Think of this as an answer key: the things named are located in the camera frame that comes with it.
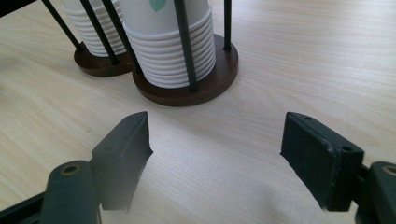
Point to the stack of white paper cups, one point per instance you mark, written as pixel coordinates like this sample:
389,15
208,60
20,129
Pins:
87,37
155,46

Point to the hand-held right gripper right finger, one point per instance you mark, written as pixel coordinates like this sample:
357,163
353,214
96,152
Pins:
320,161

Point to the wooden base cup holder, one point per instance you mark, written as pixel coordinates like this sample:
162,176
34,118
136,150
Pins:
218,81

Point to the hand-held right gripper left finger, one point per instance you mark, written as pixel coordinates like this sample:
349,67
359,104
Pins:
121,161

